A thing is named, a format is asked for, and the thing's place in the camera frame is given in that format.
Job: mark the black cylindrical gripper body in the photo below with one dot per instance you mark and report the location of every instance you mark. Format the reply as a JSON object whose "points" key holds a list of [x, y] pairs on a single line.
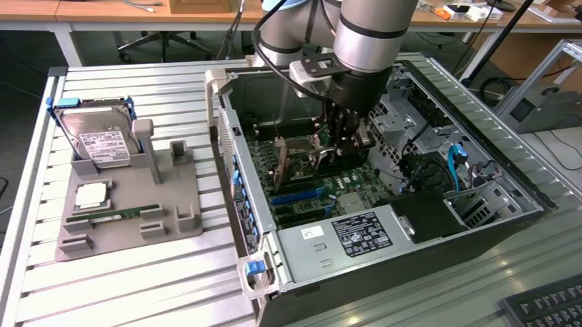
{"points": [[359, 92]]}

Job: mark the black green graphics card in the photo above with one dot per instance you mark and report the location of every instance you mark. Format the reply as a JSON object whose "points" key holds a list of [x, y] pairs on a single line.
{"points": [[305, 167]]}

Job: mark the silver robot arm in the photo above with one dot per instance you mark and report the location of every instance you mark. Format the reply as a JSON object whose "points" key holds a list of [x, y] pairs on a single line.
{"points": [[363, 44]]}

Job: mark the silver socket cover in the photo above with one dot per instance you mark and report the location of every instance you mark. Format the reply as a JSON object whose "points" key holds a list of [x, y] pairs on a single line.
{"points": [[318, 139]]}

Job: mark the CPU socket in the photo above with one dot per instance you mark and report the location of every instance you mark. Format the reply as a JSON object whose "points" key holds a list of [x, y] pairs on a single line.
{"points": [[298, 144]]}

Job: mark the metal disk bay cage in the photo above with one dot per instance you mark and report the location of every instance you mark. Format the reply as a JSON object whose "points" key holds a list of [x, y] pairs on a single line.
{"points": [[395, 122]]}

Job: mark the green motherboard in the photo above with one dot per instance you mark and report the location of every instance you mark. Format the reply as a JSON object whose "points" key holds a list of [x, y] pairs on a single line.
{"points": [[359, 184]]}

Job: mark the silver chipset heatsink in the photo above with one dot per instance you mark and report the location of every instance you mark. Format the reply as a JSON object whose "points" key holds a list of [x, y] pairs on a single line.
{"points": [[353, 202]]}

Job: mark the blue expansion slot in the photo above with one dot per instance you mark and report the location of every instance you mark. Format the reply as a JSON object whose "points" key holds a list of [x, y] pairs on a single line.
{"points": [[295, 197]]}

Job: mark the black plastic shroud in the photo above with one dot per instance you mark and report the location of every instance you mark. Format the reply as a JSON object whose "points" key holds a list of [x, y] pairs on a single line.
{"points": [[418, 218]]}

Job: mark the orange white box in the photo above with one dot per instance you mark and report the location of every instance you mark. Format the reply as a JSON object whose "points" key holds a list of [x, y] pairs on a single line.
{"points": [[443, 13]]}

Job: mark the black tripod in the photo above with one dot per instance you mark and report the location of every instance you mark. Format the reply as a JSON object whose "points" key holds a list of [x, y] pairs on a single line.
{"points": [[231, 24]]}

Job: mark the black stand pole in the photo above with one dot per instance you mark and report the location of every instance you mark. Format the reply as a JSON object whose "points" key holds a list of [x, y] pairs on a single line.
{"points": [[499, 34]]}

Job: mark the grey power supply unit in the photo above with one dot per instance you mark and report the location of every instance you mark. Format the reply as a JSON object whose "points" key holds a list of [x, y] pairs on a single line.
{"points": [[318, 259]]}

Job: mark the grey computer tower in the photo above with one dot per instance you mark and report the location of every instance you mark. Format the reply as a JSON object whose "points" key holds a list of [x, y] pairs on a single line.
{"points": [[545, 112]]}

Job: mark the black office chair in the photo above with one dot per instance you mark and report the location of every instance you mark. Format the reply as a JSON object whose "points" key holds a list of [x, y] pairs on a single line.
{"points": [[166, 41]]}

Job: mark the open black PC case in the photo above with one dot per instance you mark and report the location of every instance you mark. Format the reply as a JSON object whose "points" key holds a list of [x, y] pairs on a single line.
{"points": [[409, 289]]}

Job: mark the grey parts rack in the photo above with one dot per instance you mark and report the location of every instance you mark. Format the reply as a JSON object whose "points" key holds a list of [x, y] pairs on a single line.
{"points": [[136, 204]]}

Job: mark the hard disk in blue caddy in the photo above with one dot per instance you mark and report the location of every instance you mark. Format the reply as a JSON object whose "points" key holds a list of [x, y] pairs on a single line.
{"points": [[95, 136]]}

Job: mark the green RAM stick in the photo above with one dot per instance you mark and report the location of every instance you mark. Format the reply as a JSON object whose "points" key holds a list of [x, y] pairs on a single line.
{"points": [[114, 214]]}

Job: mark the silver CPU chip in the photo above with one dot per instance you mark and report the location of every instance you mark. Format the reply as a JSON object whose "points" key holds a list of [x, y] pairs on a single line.
{"points": [[91, 195]]}

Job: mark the black keyboard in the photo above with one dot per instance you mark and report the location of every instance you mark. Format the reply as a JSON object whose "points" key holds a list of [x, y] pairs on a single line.
{"points": [[545, 306]]}

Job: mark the wooden desk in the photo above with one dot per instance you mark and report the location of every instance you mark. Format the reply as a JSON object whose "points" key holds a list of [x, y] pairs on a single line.
{"points": [[27, 10]]}

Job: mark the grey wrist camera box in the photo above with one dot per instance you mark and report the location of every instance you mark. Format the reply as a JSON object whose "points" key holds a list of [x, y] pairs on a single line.
{"points": [[309, 76]]}

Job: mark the aluminium profile frame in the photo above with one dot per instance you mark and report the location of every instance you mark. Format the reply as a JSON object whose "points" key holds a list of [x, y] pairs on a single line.
{"points": [[551, 54]]}

